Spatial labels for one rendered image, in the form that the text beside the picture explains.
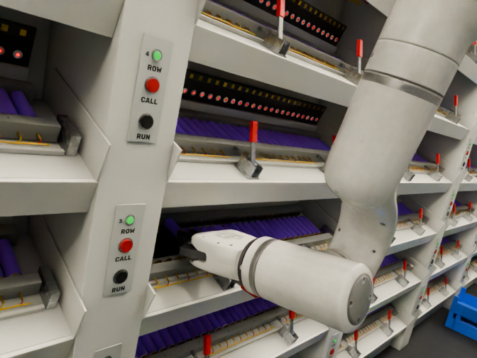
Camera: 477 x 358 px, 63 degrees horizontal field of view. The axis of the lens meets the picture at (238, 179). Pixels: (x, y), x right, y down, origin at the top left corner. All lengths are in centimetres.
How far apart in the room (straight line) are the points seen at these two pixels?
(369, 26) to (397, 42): 62
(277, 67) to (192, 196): 24
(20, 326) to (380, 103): 48
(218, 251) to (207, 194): 9
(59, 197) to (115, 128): 10
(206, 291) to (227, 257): 14
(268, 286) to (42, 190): 29
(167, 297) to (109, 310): 12
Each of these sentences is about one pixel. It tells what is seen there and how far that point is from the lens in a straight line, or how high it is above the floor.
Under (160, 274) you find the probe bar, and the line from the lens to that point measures 64.
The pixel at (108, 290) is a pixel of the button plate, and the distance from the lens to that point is 54.
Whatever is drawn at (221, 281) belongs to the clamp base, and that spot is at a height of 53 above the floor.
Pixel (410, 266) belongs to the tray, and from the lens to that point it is 172.
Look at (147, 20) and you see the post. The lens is 48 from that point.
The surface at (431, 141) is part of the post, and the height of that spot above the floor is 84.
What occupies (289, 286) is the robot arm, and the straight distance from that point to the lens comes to 50.
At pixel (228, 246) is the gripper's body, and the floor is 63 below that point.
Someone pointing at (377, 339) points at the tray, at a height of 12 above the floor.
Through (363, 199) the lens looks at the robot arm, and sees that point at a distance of 46.
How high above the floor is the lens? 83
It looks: 11 degrees down
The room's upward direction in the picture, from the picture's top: 12 degrees clockwise
